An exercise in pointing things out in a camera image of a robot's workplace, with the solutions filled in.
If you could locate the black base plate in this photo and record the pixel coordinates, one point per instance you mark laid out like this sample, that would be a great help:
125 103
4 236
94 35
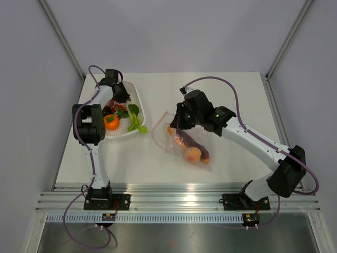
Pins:
238 202
115 202

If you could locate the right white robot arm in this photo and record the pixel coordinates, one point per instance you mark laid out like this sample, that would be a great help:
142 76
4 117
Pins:
286 164

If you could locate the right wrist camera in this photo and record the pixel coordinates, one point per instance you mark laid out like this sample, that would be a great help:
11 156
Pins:
186 90

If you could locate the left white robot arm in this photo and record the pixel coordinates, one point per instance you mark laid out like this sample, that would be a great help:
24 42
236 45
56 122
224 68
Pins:
89 130

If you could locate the white perforated plastic basket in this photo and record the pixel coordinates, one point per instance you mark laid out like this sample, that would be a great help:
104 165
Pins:
124 129

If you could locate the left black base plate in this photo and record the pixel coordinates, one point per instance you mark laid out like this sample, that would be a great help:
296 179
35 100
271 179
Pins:
115 202

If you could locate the red chili peppers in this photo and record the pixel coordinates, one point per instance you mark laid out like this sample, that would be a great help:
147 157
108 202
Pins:
118 108

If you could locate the orange persimmon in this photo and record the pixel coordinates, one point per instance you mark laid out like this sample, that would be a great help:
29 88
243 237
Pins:
111 121

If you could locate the aluminium frame post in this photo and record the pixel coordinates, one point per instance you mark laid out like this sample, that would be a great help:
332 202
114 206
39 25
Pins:
47 10
306 7

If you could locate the dark mangosteen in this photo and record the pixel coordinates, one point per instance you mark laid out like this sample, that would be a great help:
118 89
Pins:
106 111

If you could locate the clear pink-dotted zip bag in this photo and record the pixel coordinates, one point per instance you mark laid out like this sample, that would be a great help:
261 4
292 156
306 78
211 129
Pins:
165 142

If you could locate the purple sweet potato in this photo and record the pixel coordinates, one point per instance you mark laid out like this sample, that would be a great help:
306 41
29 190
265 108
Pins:
184 141

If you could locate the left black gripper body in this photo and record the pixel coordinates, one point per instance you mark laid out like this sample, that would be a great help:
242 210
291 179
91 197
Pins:
121 95

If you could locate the right aluminium frame post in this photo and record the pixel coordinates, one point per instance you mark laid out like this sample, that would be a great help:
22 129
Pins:
306 7

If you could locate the aluminium mounting rail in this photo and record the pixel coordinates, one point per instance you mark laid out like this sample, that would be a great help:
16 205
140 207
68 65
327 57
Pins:
149 198

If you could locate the left aluminium frame post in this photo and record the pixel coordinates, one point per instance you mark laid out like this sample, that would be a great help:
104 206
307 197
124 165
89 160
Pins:
47 10

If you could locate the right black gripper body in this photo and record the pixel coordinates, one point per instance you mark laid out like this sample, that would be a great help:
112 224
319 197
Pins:
190 119

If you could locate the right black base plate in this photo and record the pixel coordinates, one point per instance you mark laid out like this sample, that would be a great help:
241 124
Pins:
238 202

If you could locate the green celery stalk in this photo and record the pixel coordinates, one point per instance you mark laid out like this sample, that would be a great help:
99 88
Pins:
136 123

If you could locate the white slotted cable duct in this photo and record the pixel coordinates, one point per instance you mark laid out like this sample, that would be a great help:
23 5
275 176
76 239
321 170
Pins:
148 218

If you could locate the orange peach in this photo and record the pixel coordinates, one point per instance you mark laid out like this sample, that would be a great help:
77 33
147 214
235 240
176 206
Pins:
192 155

